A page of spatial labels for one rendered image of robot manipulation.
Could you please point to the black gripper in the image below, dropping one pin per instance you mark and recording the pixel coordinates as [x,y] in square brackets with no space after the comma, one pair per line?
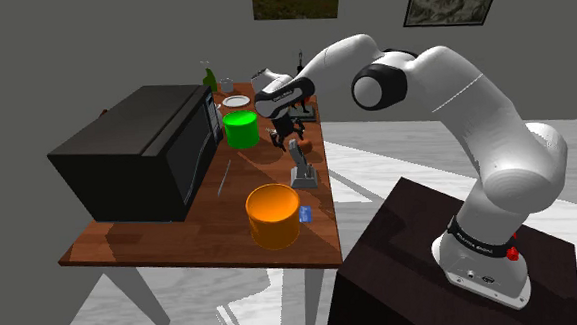
[283,124]

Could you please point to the small red-brown round object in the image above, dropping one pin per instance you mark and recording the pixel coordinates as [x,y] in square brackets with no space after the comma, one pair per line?
[307,145]

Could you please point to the grey framed wall picture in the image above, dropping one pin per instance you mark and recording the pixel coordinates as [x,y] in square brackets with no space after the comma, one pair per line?
[450,1]

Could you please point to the dark robot stand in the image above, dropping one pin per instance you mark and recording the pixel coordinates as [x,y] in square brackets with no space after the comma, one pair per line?
[396,274]

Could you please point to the dark figure on base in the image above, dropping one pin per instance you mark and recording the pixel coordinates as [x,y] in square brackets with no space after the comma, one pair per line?
[305,110]

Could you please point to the green bottle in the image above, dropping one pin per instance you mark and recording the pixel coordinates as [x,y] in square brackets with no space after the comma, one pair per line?
[210,79]

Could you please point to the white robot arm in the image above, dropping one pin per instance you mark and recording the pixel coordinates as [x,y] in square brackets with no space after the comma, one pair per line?
[487,138]

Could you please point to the brown wooden table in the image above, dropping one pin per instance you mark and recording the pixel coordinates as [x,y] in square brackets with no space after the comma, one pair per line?
[213,233]

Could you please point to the green cylindrical pot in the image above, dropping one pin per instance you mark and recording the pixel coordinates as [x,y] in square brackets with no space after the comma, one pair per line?
[241,130]

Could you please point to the orange cylindrical pot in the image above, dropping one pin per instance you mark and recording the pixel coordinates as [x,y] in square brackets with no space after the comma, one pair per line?
[273,216]

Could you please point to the clear glass cup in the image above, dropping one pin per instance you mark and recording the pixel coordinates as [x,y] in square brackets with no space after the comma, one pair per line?
[226,85]

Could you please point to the small blue card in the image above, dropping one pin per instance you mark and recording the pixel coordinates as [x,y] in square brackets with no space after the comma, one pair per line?
[305,214]

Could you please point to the thin grey rod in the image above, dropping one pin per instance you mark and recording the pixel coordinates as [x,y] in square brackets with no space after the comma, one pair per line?
[224,177]

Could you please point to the dark landscape wall picture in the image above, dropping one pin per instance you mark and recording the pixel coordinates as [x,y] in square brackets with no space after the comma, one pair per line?
[295,2]

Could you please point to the grey lever tool on base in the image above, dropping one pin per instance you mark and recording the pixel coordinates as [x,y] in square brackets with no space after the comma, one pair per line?
[302,167]

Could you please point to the white plate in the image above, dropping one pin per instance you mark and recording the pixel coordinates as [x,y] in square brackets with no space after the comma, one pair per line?
[236,101]

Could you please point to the black microwave oven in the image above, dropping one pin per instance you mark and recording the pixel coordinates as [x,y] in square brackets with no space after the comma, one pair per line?
[137,154]

